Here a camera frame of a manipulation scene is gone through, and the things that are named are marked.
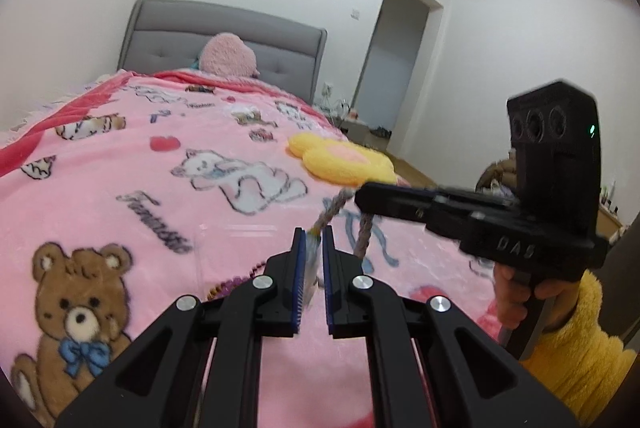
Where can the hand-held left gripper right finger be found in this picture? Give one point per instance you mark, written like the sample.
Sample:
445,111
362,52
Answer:
328,278

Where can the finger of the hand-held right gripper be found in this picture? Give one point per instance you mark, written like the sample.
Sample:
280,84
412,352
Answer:
395,203

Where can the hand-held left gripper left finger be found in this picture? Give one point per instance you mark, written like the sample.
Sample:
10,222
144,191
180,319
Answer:
298,278

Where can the clear plastic bag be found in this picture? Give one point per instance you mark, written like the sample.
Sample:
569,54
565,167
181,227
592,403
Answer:
225,253

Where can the person's right forearm yellow sleeve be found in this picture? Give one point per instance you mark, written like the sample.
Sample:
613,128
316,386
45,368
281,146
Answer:
585,358

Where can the person's right hand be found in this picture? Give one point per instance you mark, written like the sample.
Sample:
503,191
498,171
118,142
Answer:
510,303

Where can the yellow plush flower pillow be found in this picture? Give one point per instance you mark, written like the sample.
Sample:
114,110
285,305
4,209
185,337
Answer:
340,160

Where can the low bedside table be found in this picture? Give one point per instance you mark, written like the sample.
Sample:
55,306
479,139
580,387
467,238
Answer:
367,133

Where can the pink printed bear blanket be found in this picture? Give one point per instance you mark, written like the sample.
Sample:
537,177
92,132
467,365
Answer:
175,208

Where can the white doorway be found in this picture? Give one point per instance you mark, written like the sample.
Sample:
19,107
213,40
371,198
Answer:
395,58

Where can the pink plush pillow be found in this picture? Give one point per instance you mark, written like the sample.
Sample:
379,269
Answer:
227,55

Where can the grey padded headboard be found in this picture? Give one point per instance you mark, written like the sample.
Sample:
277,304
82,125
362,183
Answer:
170,38

